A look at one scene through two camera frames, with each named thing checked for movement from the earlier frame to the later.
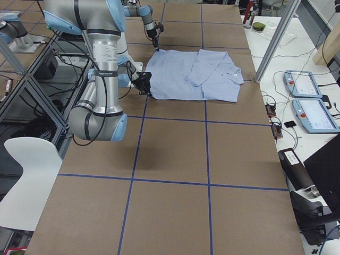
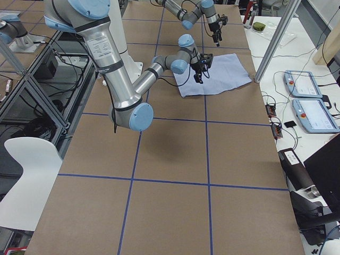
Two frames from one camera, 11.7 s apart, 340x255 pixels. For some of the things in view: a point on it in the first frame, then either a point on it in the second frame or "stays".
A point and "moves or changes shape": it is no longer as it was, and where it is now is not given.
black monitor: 324,164 stays
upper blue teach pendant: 302,84 stays
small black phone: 290,124 stays
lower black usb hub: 277,131 stays
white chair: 41,160 stays
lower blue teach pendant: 314,116 stays
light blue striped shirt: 206,75 moves or changes shape
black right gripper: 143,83 -> 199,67
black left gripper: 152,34 -> 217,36
